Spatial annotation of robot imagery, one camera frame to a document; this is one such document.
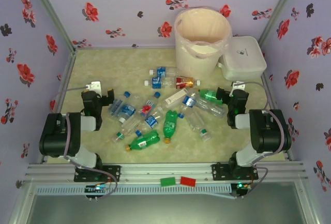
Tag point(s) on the green bottle yellow cap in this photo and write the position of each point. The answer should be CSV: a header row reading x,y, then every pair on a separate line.
x,y
169,127

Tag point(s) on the green plastic block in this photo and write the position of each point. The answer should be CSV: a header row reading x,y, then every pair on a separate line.
x,y
168,181

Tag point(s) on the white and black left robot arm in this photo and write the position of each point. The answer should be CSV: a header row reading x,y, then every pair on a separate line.
x,y
57,136

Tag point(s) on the white label plastic bottle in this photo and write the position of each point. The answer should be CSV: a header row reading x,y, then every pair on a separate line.
x,y
175,96

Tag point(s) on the aluminium mounting rail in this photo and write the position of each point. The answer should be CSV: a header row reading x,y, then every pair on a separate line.
x,y
165,171

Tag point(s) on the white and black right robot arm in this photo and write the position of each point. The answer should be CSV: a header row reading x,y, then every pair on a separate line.
x,y
269,131

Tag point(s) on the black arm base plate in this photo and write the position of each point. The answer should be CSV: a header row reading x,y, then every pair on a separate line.
x,y
113,173
219,172

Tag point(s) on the green plastic bottle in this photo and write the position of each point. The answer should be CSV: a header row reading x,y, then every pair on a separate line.
x,y
209,95

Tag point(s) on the white plastic bin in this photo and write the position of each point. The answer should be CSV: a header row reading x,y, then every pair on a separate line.
x,y
194,63

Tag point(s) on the red label amber bottle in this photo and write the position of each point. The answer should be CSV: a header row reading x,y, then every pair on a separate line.
x,y
182,83

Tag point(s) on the aluminium corner post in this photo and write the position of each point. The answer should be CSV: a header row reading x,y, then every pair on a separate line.
x,y
279,6
49,9

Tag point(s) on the crushed blue label bottle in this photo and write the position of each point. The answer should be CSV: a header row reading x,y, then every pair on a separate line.
x,y
116,106

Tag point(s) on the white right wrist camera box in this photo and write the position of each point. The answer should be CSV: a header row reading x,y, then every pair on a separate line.
x,y
239,85

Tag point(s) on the white lidded plastic box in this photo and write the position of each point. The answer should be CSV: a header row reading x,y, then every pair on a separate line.
x,y
243,61

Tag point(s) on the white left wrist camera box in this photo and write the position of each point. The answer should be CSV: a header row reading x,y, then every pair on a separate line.
x,y
94,86

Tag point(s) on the large clear plastic bottle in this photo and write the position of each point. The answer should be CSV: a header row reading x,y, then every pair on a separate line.
x,y
213,110

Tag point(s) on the red plastic block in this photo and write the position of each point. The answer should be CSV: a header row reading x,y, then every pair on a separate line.
x,y
188,181

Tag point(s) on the aluminium frame bar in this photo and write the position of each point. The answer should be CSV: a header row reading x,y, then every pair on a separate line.
x,y
307,203
22,203

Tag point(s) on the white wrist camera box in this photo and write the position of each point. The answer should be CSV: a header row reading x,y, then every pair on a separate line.
x,y
94,86
239,85

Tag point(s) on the small circuit board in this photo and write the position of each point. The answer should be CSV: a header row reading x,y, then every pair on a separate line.
x,y
97,188
243,186

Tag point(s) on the green bottle orange cap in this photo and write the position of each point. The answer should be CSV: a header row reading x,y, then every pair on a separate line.
x,y
144,141

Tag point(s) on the grey metal panel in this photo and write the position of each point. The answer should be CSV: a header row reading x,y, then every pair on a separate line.
x,y
165,211

